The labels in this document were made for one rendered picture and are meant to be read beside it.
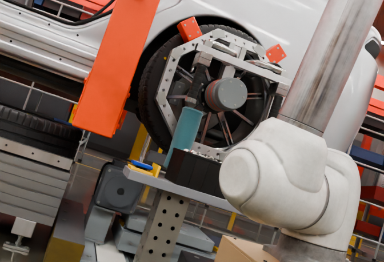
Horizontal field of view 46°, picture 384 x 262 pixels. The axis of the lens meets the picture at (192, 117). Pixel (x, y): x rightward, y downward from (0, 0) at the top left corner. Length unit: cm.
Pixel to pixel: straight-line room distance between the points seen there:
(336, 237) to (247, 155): 31
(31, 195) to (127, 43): 70
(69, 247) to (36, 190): 29
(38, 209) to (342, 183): 123
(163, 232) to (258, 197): 76
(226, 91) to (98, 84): 51
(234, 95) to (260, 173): 102
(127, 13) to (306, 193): 115
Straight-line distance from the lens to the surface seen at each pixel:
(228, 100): 183
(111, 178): 195
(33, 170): 188
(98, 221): 203
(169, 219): 157
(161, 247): 159
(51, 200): 188
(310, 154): 90
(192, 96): 171
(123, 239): 197
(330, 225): 104
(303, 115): 91
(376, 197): 693
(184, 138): 180
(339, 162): 107
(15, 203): 190
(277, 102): 183
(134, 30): 182
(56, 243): 173
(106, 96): 178
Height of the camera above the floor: 55
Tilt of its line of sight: 5 degrees up
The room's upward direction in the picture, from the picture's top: 19 degrees clockwise
